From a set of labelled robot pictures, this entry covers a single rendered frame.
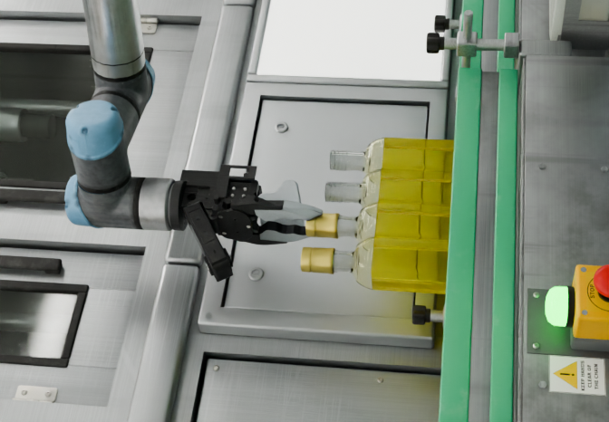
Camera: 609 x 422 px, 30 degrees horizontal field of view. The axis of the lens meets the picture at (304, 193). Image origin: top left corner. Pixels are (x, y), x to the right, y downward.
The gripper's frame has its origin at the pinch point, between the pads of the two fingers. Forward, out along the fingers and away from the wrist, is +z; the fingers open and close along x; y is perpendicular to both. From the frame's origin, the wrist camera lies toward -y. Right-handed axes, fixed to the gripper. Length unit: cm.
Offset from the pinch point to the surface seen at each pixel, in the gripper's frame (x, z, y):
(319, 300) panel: 12.6, 0.5, -4.5
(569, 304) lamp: -21.1, 32.1, -23.2
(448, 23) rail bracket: 4.4, 16.6, 44.3
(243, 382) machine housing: 16.1, -9.3, -16.8
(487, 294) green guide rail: -13.4, 23.6, -17.8
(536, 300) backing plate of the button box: -15.7, 29.1, -19.6
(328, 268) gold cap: -0.6, 2.9, -7.3
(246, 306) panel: 12.6, -9.9, -6.3
